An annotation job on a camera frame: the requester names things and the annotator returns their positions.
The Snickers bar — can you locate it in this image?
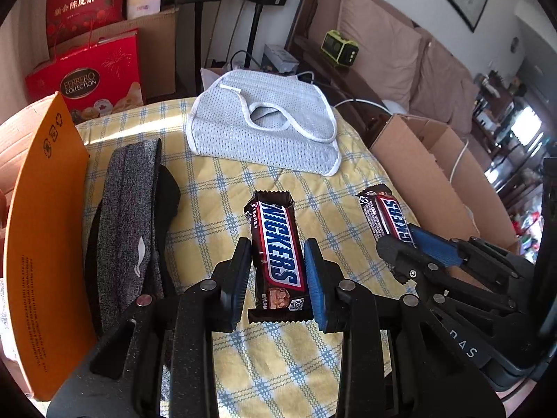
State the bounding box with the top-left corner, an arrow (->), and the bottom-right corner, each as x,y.
357,184 -> 415,247
244,191 -> 313,323

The black garment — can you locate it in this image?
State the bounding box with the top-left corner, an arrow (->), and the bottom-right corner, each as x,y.
84,166 -> 180,336

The grey mesh vest white trim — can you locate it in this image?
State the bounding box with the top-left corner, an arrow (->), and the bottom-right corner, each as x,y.
185,70 -> 342,177

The brown cardboard box right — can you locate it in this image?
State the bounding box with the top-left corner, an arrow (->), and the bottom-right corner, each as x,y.
370,114 -> 519,254

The yellow blue plaid tablecloth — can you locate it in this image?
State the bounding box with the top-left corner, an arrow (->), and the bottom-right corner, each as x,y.
75,97 -> 421,418

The orange cardboard box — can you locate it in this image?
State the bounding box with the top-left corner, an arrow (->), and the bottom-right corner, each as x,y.
1,93 -> 96,401

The brown sofa with cushions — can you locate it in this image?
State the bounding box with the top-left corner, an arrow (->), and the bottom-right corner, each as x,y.
286,0 -> 491,169

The green black radio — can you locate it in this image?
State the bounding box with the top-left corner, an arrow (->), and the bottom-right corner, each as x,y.
321,29 -> 359,67

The red Ferrero Collection box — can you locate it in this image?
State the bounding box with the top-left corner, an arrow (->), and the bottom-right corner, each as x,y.
25,29 -> 143,124

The large brown carton behind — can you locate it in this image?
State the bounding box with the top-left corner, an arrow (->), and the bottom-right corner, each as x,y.
49,8 -> 179,101

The red gift bag Chinese text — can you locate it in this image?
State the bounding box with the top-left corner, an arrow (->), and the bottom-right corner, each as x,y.
45,0 -> 124,48

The black camera unit green LED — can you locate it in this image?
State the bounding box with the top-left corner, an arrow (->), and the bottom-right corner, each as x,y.
531,157 -> 557,317

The white cable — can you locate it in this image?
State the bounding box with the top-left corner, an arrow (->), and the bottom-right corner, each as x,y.
332,97 -> 471,184

